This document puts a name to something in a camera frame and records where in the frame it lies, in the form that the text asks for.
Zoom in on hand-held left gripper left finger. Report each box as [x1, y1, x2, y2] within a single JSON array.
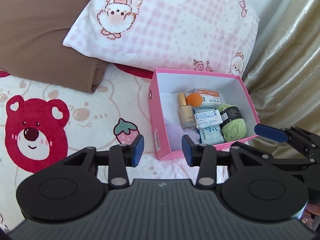
[[62, 134, 146, 189]]

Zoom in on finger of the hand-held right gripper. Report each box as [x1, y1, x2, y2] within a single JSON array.
[[261, 154, 308, 173], [254, 124, 312, 153]]

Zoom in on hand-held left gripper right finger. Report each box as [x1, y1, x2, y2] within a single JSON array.
[[181, 134, 271, 188]]

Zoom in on purple plush toy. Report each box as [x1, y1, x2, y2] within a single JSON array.
[[166, 123, 200, 153]]

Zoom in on blue tissue packet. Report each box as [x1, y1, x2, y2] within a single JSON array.
[[198, 126, 224, 146]]

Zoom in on green yarn ball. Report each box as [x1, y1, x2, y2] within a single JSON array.
[[217, 104, 247, 143]]

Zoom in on gold capped foundation bottle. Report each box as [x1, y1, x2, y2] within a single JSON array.
[[178, 92, 197, 130]]

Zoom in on pink cardboard box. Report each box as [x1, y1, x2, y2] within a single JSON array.
[[149, 68, 261, 161]]

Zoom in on white wipe packet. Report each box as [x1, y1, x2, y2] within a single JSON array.
[[194, 108, 223, 128]]

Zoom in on orange makeup sponge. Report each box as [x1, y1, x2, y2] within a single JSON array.
[[187, 93, 204, 108]]

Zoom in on orange label cotton pack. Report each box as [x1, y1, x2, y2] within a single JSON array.
[[192, 88, 223, 106]]

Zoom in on person's right hand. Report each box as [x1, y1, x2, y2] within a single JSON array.
[[301, 202, 320, 231]]

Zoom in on bear printed plush blanket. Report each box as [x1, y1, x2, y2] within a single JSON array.
[[0, 64, 250, 233]]

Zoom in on gold curtain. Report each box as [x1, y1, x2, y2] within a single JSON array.
[[244, 0, 320, 159]]

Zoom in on pink checked cartoon pillow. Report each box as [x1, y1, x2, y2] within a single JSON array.
[[62, 0, 259, 77]]

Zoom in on brown pillow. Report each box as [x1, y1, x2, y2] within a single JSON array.
[[0, 0, 108, 94]]

